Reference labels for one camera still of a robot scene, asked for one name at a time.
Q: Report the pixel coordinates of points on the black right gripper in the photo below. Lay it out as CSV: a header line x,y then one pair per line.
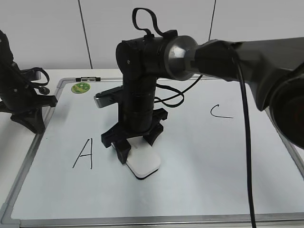
x,y
119,134

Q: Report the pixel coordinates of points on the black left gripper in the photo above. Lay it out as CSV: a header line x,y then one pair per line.
x,y
23,98

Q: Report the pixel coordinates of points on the white whiteboard eraser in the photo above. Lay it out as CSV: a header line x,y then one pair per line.
x,y
142,159

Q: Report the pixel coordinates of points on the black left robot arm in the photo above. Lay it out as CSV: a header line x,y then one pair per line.
x,y
7,61

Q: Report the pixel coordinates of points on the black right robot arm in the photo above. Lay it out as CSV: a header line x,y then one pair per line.
x,y
273,69

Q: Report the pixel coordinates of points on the round green magnet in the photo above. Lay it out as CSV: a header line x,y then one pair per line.
x,y
80,88

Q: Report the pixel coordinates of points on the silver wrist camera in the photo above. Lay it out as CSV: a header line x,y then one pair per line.
x,y
109,97

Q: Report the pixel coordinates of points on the white board with grey frame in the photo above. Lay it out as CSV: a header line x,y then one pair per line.
x,y
69,178

